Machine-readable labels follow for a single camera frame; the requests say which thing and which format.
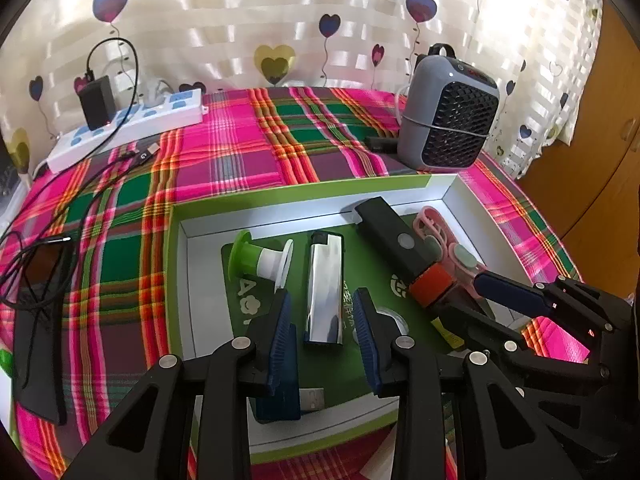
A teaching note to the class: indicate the brown bottle with red cap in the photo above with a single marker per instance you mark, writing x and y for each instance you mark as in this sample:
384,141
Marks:
430,282

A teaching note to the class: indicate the black bike light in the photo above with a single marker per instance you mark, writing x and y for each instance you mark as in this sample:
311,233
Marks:
395,240

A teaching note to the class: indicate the black heater plug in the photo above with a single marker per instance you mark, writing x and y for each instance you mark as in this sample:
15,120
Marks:
381,143

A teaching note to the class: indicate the black charger adapter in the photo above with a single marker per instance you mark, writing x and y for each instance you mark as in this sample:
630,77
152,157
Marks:
97,102

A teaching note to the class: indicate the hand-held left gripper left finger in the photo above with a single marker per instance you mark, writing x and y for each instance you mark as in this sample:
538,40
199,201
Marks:
282,330

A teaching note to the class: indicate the heart print curtain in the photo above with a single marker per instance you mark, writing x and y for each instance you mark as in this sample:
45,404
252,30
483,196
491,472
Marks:
225,20

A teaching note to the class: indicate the pink plastic clip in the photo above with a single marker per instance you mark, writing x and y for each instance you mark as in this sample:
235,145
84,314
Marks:
425,220

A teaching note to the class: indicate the green and white spool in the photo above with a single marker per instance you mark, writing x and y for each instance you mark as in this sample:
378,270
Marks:
265,260

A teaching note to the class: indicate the pink plaid tablecloth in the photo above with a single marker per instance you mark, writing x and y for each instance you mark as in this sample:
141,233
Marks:
225,160

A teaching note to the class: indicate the grey fan heater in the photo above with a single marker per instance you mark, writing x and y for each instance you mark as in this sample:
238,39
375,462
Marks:
440,110

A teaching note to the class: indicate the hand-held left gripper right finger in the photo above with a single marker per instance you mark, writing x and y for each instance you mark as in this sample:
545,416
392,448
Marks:
365,330

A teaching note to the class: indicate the blue USB stick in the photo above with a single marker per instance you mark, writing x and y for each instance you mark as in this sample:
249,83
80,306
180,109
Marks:
285,405

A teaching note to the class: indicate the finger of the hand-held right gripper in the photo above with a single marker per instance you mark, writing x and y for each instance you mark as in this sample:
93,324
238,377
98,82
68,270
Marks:
480,327
505,292

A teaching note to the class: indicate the black flat case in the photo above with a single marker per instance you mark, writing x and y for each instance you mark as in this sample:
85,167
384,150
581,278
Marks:
37,360

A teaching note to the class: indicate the green and white cardboard box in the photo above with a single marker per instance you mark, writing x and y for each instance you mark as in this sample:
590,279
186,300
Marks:
200,260

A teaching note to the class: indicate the silver lighter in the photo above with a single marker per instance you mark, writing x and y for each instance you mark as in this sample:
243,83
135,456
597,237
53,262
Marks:
325,290

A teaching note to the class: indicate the wooden cabinet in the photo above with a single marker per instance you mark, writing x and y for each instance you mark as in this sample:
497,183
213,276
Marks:
600,160

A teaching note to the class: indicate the pink clip with teal pad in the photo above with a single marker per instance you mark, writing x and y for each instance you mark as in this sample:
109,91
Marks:
462,257

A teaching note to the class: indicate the white power strip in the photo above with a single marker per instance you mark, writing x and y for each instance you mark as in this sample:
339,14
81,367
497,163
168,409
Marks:
150,115

